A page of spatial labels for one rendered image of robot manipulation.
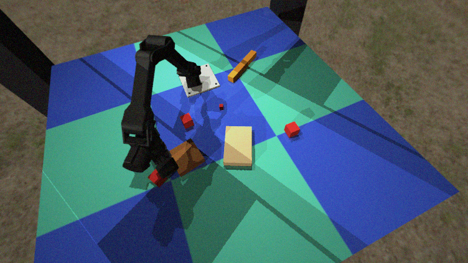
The red cube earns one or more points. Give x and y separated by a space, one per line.
154 177
187 120
291 129

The yellow-orange long bar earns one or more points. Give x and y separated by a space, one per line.
238 70

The tan rectangular board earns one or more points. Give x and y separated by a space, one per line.
238 146

